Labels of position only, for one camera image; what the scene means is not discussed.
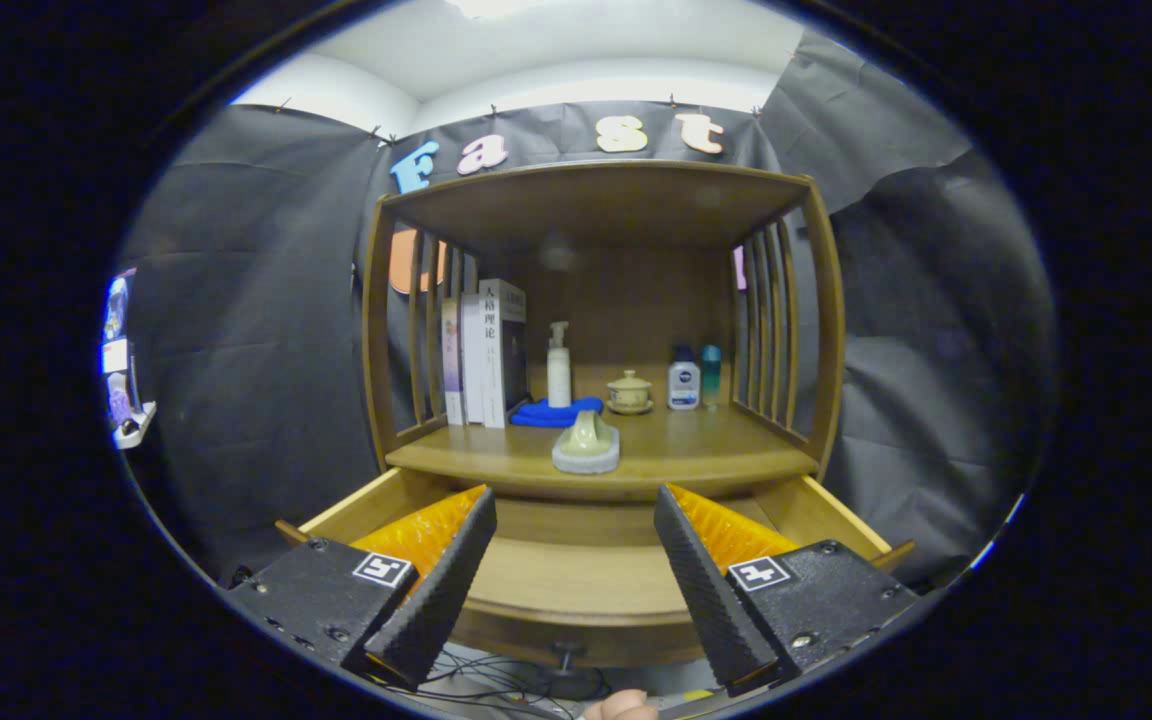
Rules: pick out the thin purple book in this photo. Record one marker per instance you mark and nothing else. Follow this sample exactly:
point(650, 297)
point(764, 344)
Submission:
point(451, 360)

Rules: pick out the thick white book dark cover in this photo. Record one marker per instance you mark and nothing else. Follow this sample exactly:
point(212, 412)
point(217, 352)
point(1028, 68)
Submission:
point(492, 360)

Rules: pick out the thin white book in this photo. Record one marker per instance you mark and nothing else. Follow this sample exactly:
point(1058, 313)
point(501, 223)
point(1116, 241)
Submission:
point(471, 360)

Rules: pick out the teal bottle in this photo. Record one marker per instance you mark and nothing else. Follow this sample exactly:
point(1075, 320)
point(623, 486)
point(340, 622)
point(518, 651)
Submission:
point(711, 375)

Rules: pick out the white pump bottle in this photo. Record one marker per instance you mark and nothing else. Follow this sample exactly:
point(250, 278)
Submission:
point(559, 380)

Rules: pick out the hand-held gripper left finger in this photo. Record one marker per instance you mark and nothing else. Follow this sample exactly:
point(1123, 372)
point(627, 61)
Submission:
point(444, 590)

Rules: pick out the beige lidded teacup with saucer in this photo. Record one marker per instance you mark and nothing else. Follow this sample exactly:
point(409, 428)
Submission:
point(629, 393)

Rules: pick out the wooden drawer with black knob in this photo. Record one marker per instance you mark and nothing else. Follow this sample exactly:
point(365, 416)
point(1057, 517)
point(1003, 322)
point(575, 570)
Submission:
point(576, 580)

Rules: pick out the wooden cabinet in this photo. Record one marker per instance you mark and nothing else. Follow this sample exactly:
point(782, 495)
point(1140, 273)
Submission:
point(596, 200)

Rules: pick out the cream scrubber with white pad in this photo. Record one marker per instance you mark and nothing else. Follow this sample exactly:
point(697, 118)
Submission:
point(586, 455)

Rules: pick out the folded blue cloth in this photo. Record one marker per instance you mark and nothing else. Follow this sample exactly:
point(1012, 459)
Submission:
point(536, 415)

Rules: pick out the wooden countertop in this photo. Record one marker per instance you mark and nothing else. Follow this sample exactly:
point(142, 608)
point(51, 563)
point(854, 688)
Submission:
point(706, 450)

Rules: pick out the white lotion bottle blue cap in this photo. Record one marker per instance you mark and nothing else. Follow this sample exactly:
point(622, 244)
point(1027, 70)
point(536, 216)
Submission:
point(684, 385)

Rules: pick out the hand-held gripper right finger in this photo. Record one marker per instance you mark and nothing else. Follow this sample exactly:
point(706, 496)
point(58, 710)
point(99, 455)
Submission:
point(706, 590)

